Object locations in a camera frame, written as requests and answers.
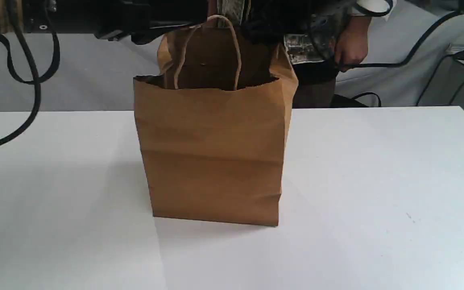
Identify person's hand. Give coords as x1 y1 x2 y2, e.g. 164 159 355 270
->
334 16 372 73

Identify light sleeve forearm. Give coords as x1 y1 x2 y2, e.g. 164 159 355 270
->
353 0 395 18

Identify black cables at right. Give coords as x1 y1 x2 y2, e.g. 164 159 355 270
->
415 48 464 107

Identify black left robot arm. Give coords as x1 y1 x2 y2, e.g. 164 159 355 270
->
12 0 208 45

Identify brown paper bag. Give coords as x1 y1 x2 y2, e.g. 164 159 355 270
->
134 15 298 226

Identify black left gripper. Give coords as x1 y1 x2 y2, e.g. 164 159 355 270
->
94 0 208 45

